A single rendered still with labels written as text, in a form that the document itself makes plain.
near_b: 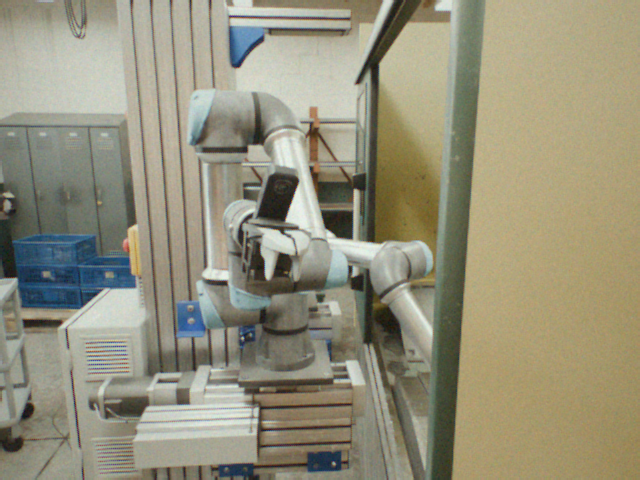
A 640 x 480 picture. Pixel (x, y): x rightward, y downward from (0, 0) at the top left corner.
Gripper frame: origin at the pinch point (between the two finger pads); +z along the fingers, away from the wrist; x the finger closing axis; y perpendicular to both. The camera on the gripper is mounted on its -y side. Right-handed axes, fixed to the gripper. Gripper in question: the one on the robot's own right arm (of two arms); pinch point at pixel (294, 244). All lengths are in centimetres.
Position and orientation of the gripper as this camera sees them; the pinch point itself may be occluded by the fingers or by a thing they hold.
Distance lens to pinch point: 57.5
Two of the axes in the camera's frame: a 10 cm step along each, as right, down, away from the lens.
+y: -1.3, 9.8, 1.8
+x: -9.4, -0.6, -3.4
